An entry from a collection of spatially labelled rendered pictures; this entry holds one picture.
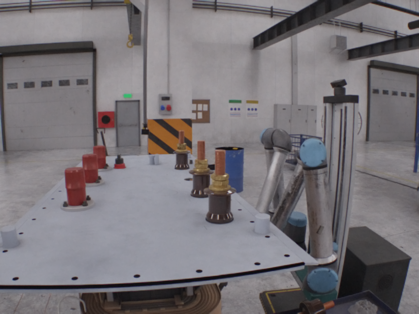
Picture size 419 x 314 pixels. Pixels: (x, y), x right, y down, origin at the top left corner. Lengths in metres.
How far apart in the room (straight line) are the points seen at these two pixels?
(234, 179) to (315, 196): 4.86
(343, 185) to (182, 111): 4.93
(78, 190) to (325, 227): 1.04
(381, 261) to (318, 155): 0.87
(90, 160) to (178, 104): 5.02
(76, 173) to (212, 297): 0.61
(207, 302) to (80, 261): 0.49
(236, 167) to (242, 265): 5.53
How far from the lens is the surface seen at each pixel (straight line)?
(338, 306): 1.41
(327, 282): 1.52
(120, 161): 1.73
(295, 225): 2.05
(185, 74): 6.34
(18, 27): 16.23
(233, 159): 6.10
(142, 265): 0.67
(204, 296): 1.08
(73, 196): 1.06
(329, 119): 1.91
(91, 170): 1.37
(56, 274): 0.67
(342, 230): 1.81
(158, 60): 6.32
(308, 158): 1.33
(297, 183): 1.52
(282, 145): 1.89
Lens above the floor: 1.68
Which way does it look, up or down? 9 degrees down
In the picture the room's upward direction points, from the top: straight up
